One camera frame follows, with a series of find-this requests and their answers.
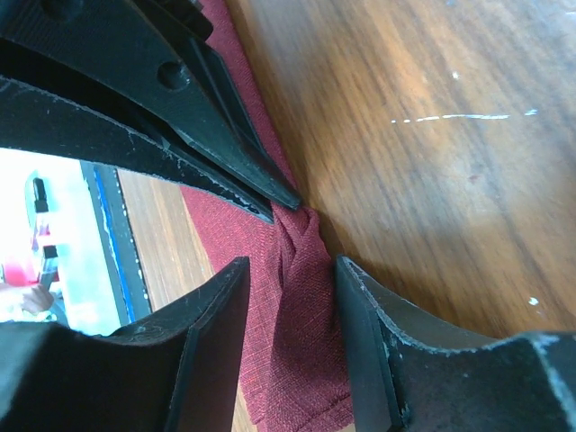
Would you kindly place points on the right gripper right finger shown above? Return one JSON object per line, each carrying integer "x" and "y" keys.
{"x": 412, "y": 371}

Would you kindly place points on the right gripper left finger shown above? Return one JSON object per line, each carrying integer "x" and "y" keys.
{"x": 175, "y": 370}

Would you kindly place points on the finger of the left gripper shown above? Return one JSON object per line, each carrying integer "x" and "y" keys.
{"x": 36, "y": 120}
{"x": 146, "y": 65}

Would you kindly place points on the dark red cloth napkin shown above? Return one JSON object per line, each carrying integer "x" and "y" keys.
{"x": 293, "y": 371}

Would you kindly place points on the red background object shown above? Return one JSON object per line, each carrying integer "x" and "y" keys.
{"x": 21, "y": 270}

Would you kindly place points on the person in background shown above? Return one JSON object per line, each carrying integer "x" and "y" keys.
{"x": 34, "y": 298}

